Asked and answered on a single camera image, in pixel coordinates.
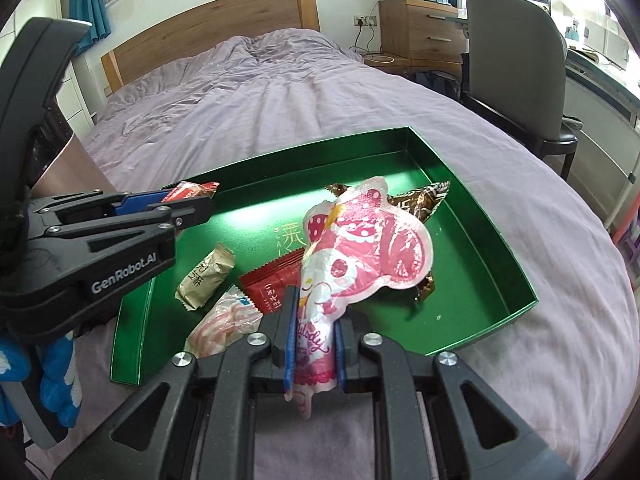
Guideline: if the small orange sausage packet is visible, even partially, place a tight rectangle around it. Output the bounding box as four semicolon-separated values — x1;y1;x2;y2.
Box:
162;181;219;203

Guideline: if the pink striped snack packet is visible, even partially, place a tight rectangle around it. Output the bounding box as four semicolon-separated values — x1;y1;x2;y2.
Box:
184;285;262;359

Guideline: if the dark red packet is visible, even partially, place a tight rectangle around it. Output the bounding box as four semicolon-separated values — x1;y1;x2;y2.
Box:
240;248;305;314

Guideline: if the pink My Melody bag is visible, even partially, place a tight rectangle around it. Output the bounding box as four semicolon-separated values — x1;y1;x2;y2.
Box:
285;177;450;418

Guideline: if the brown foil snack bag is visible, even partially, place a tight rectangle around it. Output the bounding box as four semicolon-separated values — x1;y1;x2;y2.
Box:
299;178;450;318

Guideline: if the blue-gloved left hand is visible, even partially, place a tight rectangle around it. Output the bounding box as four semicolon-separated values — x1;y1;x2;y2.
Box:
1;332;82;429

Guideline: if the black and copper bin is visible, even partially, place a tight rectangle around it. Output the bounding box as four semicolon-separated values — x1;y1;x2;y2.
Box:
27;104;116;198

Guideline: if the purple bed duvet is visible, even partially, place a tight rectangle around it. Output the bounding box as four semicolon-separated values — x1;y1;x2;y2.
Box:
84;29;639;479

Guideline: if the green metal tray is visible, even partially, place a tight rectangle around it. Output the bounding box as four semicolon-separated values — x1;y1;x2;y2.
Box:
111;128;537;385

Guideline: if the teal curtain left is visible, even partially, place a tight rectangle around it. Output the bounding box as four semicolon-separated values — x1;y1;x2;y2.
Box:
68;0;111;55

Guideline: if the white wardrobe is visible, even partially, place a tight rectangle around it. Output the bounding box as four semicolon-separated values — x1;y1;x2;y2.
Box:
0;0;94;139

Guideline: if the wooden headboard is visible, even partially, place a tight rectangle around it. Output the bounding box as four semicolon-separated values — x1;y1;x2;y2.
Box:
101;0;320;92

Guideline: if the wooden drawer cabinet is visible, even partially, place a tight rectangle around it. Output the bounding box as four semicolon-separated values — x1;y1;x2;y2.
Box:
378;0;468;78

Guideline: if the white desk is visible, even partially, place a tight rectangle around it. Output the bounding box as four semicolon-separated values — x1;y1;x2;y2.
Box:
549;0;640;231

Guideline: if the grey office chair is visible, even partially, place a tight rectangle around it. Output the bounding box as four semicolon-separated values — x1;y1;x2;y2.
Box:
462;0;582;179

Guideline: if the wall power socket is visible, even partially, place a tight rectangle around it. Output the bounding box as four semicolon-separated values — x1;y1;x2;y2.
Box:
352;15;378;27

